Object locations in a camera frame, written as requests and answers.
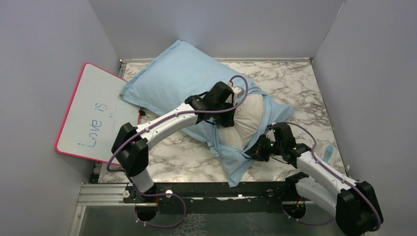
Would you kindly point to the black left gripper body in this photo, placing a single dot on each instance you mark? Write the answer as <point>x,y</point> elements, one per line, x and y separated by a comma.
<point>223,118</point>

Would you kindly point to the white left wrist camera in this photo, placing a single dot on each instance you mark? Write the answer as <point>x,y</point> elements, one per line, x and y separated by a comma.
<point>238,91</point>

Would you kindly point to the pink framed whiteboard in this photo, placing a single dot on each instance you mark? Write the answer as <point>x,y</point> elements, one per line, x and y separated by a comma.
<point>95,115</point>

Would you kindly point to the small blue white packet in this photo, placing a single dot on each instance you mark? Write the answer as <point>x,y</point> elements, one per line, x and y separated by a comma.
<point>327,152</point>

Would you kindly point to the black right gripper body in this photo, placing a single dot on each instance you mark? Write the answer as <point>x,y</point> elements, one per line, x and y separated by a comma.
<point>279,147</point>

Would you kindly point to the aluminium table edge frame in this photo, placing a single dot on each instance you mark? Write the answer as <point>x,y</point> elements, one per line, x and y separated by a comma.
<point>126,61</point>

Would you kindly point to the light blue pillowcase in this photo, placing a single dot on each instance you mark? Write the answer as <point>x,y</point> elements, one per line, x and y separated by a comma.
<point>181,71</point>

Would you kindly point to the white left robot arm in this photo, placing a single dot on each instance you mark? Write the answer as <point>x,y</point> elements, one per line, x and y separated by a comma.
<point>133,143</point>

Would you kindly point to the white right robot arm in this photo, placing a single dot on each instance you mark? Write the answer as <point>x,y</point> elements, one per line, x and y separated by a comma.
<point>353,205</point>

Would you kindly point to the white pillow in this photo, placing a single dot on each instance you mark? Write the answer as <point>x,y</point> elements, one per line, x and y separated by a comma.
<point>247,120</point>

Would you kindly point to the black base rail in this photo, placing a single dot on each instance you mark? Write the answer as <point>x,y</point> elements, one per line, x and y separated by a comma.
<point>217,197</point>

